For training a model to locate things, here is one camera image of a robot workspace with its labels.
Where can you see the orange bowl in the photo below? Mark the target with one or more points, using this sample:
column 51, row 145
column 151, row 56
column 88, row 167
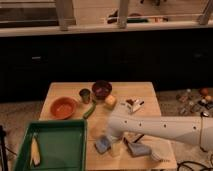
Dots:
column 63, row 108

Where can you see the wooden block brush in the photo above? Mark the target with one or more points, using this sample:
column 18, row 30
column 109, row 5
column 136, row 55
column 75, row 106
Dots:
column 132, row 138

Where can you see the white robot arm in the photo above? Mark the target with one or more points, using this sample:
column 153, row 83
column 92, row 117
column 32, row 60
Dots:
column 197, row 131

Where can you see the small metal cup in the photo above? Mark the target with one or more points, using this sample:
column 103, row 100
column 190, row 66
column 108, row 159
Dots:
column 85, row 95

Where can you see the green cucumber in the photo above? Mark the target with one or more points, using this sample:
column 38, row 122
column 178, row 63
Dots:
column 87, row 114

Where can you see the dark maroon bowl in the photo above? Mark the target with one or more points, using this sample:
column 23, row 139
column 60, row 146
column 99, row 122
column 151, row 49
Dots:
column 101, row 89

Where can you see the yellow corn cob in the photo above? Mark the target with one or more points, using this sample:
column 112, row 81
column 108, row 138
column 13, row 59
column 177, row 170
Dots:
column 35, row 158

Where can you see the grey folded cloth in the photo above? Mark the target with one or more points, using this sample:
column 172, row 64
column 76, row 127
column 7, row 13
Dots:
column 138, row 149

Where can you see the blue-grey sponge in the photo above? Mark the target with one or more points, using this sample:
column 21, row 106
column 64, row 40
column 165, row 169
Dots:
column 102, row 144

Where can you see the green plastic tray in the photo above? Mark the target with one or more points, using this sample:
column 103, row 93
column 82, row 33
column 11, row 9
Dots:
column 62, row 146

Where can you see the clear plastic bag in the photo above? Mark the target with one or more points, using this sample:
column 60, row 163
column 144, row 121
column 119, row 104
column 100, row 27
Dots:
column 160, row 151

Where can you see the spice bottles cluster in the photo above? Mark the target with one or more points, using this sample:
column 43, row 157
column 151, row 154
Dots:
column 201, row 105

